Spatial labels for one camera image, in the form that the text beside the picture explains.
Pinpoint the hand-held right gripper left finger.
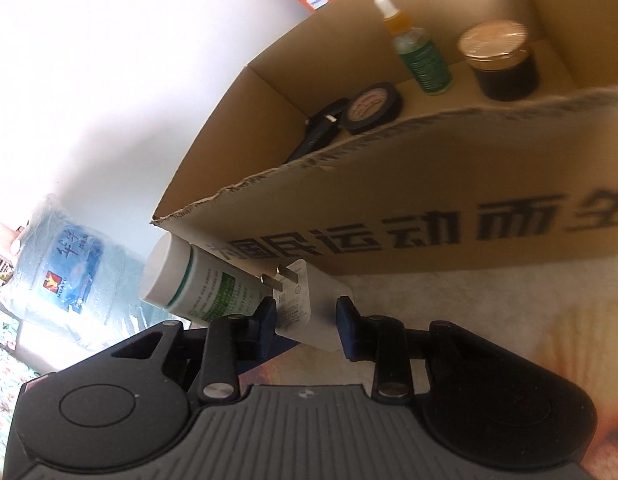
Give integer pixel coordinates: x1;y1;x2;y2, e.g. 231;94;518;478
109;297;278;404

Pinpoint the white charger plug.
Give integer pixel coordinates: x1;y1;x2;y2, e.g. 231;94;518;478
261;259;352;353

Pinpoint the green dropper bottle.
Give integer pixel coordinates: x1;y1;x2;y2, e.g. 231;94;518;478
374;0;454;97

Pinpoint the brown cardboard box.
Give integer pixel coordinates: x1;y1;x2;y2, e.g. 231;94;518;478
150;0;618;277

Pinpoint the black slim tube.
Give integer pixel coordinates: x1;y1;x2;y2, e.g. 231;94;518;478
284;121;340;163

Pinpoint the white vitamin bottle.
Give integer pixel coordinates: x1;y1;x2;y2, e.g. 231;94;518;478
139;232;290;326

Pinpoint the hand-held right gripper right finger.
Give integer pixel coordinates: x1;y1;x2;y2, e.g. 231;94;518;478
336;296;496;403

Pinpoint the blue water jug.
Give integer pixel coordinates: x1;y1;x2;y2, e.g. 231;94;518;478
0;194;190;351

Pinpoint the floral patterned cloth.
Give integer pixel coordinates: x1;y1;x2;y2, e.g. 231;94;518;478
0;305;54;461

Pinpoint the black jar with gold lid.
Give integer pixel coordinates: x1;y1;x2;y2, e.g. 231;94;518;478
457;20;541;102

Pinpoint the black tube with gold end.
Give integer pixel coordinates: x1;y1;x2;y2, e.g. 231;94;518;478
306;99;350;128

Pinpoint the black tape roll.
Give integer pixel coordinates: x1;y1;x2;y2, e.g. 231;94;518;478
340;81;404;135

